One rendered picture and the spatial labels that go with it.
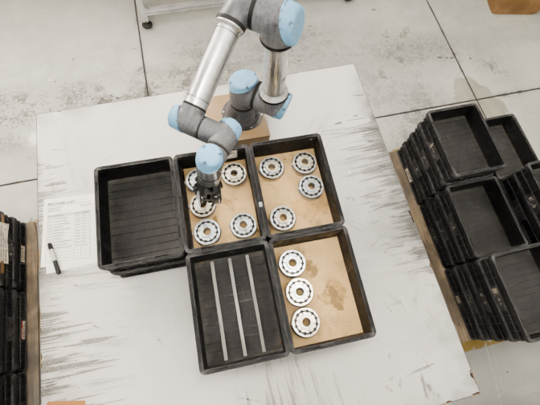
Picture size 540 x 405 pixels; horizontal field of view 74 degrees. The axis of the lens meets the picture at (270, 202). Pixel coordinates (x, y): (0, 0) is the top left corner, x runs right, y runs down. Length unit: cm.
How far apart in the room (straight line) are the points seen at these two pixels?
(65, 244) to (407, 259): 144
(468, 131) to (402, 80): 89
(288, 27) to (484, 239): 159
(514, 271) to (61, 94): 302
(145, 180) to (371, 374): 118
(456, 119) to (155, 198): 171
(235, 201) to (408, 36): 234
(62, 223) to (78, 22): 205
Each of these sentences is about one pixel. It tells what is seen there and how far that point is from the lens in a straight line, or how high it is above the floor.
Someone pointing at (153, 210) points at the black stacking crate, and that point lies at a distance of 149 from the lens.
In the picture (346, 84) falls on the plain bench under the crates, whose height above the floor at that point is 70.
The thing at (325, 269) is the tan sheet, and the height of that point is 83.
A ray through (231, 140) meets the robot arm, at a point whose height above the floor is 126.
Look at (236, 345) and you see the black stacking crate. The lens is 137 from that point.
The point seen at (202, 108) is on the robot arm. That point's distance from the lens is 113.
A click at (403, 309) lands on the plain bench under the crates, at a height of 70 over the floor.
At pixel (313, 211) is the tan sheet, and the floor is 83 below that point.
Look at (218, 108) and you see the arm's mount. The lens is 171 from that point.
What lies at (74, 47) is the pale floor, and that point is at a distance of 328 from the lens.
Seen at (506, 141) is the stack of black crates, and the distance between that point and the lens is 275.
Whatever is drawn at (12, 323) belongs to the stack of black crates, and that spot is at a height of 27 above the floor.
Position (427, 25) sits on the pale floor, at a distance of 352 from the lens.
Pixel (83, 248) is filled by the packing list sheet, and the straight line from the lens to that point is 168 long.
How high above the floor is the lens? 219
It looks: 70 degrees down
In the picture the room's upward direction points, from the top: 8 degrees clockwise
